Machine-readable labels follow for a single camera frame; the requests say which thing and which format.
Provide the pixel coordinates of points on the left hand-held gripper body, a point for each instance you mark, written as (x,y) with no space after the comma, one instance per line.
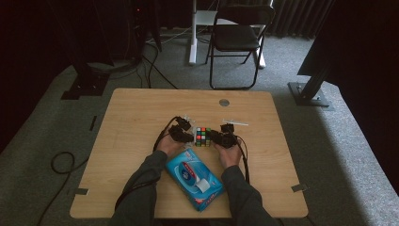
(178,132)

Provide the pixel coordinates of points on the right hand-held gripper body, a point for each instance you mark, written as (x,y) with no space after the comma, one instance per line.
(228,138)

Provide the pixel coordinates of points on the colourful puzzle cube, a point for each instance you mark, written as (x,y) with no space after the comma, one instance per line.
(203,137)

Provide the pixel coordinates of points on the blue wet wipes pack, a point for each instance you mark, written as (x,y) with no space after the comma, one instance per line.
(200,194)

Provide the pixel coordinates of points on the person's left hand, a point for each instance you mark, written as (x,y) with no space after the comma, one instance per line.
(169,147)

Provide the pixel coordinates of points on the person's right hand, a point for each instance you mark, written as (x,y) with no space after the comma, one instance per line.
(230,158)

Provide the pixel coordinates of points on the grey round table grommet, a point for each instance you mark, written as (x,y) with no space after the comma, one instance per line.
(224,102)

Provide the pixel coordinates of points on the black tape strip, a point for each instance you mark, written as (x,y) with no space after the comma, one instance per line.
(93,123)

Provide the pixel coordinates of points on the grey tape piece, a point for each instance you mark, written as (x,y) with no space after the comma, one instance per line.
(81,191)
(299,187)

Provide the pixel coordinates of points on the black beam stand with plate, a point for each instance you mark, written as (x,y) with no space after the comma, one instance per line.
(309,94)

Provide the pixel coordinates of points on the black folding chair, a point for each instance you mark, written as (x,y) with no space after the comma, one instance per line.
(233,37)

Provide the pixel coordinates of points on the black stand with base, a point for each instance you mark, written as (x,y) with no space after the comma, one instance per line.
(86,83)

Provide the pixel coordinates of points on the dark equipment rack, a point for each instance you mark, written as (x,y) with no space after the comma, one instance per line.
(139,28)

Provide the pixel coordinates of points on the dark pleated curtain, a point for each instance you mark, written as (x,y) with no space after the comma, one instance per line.
(298,19)

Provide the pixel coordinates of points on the white desk frame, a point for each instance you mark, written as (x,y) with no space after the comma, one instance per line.
(193,47)

